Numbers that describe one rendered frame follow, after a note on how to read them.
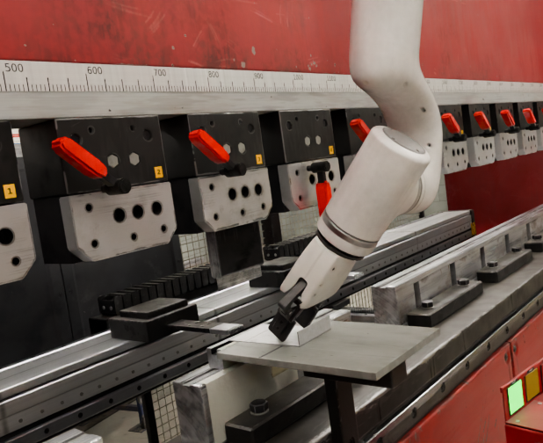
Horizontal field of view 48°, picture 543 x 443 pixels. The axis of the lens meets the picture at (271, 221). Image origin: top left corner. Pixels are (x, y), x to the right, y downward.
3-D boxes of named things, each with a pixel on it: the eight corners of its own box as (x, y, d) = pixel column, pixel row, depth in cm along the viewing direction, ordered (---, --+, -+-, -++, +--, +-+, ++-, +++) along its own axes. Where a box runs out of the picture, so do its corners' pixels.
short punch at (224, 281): (223, 291, 91) (213, 228, 90) (213, 291, 92) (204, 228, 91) (265, 276, 98) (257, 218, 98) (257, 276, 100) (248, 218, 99)
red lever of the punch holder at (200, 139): (203, 125, 79) (249, 167, 85) (182, 129, 81) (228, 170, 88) (199, 136, 78) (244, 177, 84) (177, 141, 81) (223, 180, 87)
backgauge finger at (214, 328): (212, 351, 94) (206, 320, 94) (111, 338, 111) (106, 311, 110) (261, 328, 103) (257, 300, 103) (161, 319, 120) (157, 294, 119)
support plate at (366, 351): (376, 381, 71) (375, 373, 71) (216, 359, 88) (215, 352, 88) (440, 334, 85) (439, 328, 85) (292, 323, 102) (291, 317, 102)
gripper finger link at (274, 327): (289, 294, 87) (270, 327, 90) (277, 299, 84) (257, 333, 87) (306, 308, 85) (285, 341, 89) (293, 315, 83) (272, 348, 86)
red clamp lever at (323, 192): (331, 220, 100) (323, 161, 99) (311, 221, 103) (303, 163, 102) (337, 218, 102) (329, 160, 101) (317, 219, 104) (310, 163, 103)
